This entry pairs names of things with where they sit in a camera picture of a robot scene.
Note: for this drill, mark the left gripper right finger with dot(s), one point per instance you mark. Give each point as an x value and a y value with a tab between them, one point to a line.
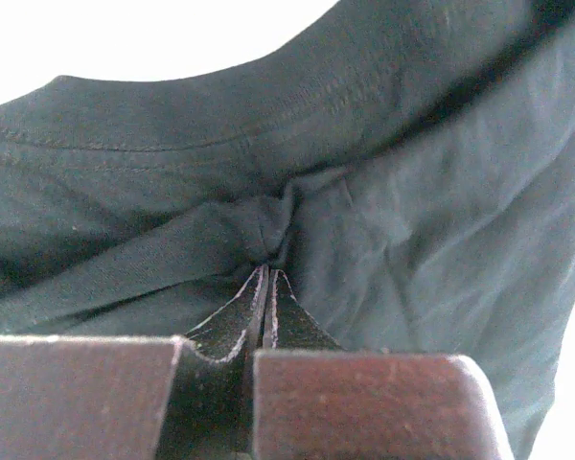
312	400

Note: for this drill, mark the black t shirt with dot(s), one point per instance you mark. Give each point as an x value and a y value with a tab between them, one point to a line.
408	165

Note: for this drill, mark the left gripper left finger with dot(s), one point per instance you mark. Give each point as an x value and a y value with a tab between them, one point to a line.
86	397

